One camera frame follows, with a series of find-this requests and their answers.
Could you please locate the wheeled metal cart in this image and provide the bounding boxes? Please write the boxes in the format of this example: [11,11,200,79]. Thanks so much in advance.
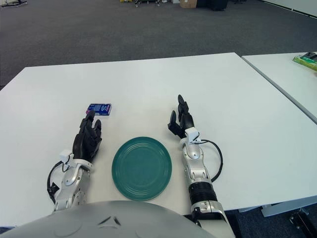
[135,0,169,7]

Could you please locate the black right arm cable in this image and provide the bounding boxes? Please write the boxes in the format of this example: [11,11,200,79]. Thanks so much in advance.
[198,140,224,183]

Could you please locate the green flat box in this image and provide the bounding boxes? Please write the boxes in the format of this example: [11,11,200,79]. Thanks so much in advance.
[293,55,317,72]

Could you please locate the blue gum pack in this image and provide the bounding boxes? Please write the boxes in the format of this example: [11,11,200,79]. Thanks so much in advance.
[87,103,114,117]

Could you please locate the white table frame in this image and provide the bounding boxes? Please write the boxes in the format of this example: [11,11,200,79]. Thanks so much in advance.
[237,200,317,219]

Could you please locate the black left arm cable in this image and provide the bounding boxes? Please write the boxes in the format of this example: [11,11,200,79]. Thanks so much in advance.
[47,160,65,199]

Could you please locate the black table foot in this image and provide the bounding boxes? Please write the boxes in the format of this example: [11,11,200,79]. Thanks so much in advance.
[289,207,317,238]

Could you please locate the green round plate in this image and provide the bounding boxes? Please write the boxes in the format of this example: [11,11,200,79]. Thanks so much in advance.
[111,137,172,201]

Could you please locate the grey robot torso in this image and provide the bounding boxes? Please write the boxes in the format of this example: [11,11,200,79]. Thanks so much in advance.
[0,200,206,238]

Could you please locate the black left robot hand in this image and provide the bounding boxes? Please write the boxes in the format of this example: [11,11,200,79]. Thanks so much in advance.
[72,110,103,164]

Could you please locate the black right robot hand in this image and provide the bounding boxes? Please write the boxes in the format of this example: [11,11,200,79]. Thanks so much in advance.
[167,94,195,139]

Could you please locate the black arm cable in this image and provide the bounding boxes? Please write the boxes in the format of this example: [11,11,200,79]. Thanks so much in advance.
[47,160,65,199]
[198,140,224,183]

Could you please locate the black cabinet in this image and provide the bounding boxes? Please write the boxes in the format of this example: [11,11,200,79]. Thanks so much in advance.
[197,0,227,12]

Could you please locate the black floor stand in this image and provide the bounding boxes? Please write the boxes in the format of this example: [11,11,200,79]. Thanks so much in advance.
[0,0,25,7]

